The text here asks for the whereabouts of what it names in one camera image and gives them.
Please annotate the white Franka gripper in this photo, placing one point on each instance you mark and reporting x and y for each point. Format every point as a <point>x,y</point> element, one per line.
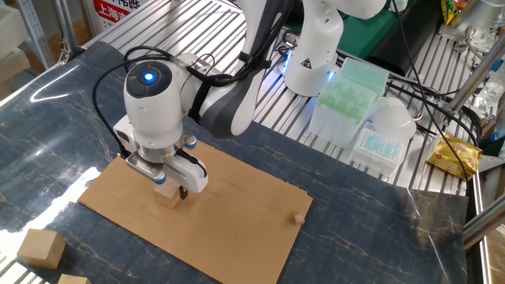
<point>191,173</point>

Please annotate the medium light wooden block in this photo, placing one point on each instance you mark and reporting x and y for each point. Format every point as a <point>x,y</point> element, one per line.
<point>167,195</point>

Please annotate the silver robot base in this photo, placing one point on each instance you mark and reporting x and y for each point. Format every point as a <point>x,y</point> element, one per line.
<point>477,19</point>

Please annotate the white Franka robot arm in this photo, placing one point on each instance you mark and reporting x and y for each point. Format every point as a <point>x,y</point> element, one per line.
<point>158,114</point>

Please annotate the large wooden block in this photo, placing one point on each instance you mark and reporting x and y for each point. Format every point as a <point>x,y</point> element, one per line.
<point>74,280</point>
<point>41,248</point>

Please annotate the brown cardboard sheet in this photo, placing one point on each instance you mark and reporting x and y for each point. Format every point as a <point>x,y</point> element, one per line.
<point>236,205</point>

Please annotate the tiny wooden cube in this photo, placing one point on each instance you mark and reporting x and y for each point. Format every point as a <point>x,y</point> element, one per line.
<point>299,219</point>

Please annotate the dark blue marble mat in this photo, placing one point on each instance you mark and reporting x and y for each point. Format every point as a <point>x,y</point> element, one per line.
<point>79,118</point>

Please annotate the green pipette tip box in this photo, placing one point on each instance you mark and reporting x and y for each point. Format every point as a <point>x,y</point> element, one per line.
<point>347,98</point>

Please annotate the red white sign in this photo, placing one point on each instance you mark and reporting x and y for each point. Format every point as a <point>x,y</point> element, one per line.
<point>112,12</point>

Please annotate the white blue pipette tip rack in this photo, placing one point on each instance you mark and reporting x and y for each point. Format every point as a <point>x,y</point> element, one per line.
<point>378,150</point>

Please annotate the grey metal shelf upright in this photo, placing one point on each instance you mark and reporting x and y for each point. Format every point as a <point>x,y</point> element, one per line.
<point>35,31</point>

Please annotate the white plastic bowl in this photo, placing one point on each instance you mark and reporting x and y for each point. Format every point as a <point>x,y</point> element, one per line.
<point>394,116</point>

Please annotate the white foam box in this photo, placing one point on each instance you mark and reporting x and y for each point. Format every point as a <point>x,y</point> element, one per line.
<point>12,31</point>

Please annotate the green board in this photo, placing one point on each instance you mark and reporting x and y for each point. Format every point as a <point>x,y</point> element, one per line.
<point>363,37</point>

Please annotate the black bag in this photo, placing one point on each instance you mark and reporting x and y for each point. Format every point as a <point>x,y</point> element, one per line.
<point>406,43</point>

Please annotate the gold snack packet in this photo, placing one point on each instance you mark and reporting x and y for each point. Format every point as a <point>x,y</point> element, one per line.
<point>453,155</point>

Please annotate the yellow snack bag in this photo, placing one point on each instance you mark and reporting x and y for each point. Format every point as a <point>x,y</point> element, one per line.
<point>451,10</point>

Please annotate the aluminium frame bar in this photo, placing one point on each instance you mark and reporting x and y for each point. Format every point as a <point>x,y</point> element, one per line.
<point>485,225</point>

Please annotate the slanted aluminium post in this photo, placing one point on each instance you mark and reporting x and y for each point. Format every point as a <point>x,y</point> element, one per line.
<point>469,83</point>

